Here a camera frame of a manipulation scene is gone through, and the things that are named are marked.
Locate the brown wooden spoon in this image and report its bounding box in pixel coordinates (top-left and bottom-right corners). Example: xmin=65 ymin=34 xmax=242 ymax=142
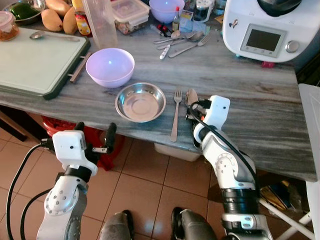
xmin=185 ymin=88 xmax=200 ymax=108

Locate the red plastic stool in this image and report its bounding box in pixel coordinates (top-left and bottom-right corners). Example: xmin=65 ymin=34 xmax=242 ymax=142
xmin=41 ymin=115 xmax=127 ymax=172

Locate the white plastic box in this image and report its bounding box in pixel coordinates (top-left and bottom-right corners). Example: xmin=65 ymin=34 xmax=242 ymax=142
xmin=153 ymin=142 xmax=202 ymax=163

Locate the shallow steel bowl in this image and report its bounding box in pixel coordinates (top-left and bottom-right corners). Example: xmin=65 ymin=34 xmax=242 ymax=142
xmin=114 ymin=82 xmax=167 ymax=124

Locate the white plastic cabinet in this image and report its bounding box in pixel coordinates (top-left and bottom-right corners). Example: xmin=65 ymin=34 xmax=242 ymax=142
xmin=298 ymin=82 xmax=320 ymax=240

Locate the purple plastic bowl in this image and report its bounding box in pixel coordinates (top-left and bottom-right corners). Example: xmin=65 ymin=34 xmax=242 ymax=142
xmin=148 ymin=0 xmax=186 ymax=24
xmin=85 ymin=47 xmax=135 ymax=89

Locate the white green-edged cutting board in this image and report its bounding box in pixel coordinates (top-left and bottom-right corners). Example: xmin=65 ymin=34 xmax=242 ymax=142
xmin=0 ymin=27 xmax=92 ymax=101

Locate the small red object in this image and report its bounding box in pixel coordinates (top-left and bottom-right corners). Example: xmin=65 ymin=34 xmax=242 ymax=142
xmin=259 ymin=60 xmax=277 ymax=69

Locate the red-capped sauce bottle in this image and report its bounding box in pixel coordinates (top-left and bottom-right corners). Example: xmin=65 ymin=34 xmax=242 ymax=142
xmin=172 ymin=6 xmax=181 ymax=32

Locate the long steel spoon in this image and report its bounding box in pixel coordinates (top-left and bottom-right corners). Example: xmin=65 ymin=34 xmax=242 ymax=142
xmin=28 ymin=30 xmax=82 ymax=42

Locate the clear plastic jug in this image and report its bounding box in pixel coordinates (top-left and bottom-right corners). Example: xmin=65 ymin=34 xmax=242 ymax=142
xmin=82 ymin=0 xmax=119 ymax=50

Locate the jar with orange label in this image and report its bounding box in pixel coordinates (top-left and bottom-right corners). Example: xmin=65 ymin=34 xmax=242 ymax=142
xmin=73 ymin=0 xmax=93 ymax=37

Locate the yellow mango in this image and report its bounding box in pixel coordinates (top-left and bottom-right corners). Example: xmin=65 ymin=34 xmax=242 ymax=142
xmin=45 ymin=0 xmax=72 ymax=17
xmin=40 ymin=8 xmax=64 ymax=33
xmin=62 ymin=7 xmax=79 ymax=36

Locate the grey right robot leg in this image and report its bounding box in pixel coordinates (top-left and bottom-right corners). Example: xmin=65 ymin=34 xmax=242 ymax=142
xmin=170 ymin=207 xmax=217 ymax=240

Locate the colourful printed bag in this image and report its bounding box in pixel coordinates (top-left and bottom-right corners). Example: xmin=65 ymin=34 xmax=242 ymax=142
xmin=259 ymin=181 xmax=303 ymax=212

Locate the clear lidded food container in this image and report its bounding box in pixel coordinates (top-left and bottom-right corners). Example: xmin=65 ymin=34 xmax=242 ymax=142
xmin=110 ymin=0 xmax=151 ymax=35

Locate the white kitchen cooking machine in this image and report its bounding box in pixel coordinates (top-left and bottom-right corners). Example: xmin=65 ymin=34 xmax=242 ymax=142
xmin=222 ymin=0 xmax=320 ymax=64

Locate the plastic jar with red contents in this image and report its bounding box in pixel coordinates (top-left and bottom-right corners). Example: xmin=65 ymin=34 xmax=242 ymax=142
xmin=0 ymin=10 xmax=20 ymax=42

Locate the bowl of green vegetables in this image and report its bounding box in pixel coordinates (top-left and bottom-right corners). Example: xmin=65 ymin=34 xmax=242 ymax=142
xmin=7 ymin=0 xmax=45 ymax=26

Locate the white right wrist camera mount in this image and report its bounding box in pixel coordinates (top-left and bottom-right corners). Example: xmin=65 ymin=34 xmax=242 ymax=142
xmin=201 ymin=95 xmax=231 ymax=133

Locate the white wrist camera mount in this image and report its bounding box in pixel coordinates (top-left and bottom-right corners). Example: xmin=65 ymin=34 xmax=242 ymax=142
xmin=52 ymin=130 xmax=99 ymax=169
xmin=201 ymin=95 xmax=231 ymax=133

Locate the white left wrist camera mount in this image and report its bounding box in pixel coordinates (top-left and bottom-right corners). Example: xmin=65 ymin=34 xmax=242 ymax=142
xmin=52 ymin=130 xmax=99 ymax=169

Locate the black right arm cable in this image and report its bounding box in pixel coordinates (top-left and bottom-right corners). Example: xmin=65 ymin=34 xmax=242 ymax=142
xmin=187 ymin=100 xmax=258 ymax=187

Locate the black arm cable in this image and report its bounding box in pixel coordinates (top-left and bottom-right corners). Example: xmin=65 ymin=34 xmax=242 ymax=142
xmin=187 ymin=100 xmax=258 ymax=187
xmin=5 ymin=141 xmax=56 ymax=240

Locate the white-handled utensil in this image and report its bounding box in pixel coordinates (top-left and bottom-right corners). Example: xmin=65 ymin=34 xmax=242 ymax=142
xmin=158 ymin=42 xmax=174 ymax=61

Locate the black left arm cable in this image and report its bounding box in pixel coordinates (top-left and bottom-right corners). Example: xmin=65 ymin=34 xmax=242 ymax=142
xmin=5 ymin=141 xmax=56 ymax=240

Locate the white metal frame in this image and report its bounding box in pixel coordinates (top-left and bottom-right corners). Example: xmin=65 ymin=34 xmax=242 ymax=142
xmin=257 ymin=194 xmax=317 ymax=240

